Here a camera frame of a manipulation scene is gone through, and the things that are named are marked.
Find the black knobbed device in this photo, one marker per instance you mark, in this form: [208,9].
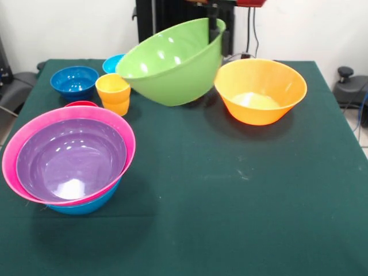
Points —
[349,89]

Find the small dark blue bowl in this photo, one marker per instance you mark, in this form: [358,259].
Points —
[73,82]

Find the large light blue bowl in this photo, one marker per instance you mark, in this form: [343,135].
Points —
[86,208]

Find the black chair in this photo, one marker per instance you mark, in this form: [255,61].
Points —
[17,86]

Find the red cup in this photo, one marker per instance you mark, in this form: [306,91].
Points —
[81,103]

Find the dark green tablecloth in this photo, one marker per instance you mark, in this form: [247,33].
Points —
[258,230]

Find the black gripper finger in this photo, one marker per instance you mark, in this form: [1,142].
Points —
[213,20]
[227,43]

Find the yellow cup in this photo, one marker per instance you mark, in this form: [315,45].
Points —
[112,95]

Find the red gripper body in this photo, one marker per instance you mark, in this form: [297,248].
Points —
[250,2]

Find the small light blue bowl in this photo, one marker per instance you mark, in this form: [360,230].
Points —
[110,64]

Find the purple bowl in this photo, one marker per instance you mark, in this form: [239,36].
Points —
[72,161]

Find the large pink bowl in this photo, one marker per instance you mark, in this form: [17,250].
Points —
[11,161]

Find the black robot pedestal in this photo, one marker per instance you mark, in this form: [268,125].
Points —
[172,14]

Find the black table clamp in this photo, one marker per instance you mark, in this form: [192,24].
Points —
[40,66]

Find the green bowl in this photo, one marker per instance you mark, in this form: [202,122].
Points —
[172,74]

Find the large orange bowl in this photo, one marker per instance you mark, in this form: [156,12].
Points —
[258,77]

